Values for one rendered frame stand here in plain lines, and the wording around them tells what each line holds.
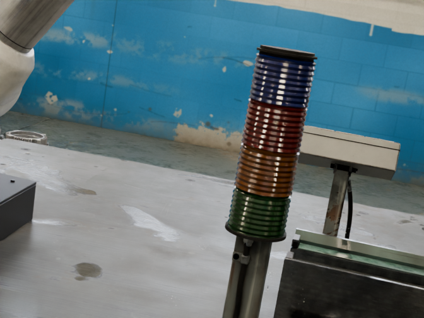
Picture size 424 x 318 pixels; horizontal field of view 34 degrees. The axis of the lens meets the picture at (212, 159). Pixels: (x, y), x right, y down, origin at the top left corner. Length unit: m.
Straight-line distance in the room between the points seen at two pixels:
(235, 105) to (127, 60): 1.10
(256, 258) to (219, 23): 5.85
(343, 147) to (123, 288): 0.43
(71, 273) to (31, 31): 0.44
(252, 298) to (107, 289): 0.42
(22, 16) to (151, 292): 0.53
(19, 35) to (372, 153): 0.65
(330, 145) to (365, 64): 5.31
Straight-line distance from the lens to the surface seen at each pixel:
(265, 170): 0.68
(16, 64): 1.31
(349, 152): 1.20
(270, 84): 0.67
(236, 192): 0.71
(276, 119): 0.67
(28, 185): 1.35
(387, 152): 1.20
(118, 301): 1.09
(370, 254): 1.10
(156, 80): 6.65
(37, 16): 1.29
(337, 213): 1.23
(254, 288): 0.74
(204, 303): 1.12
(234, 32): 6.51
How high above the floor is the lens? 1.24
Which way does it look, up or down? 12 degrees down
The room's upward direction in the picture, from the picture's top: 9 degrees clockwise
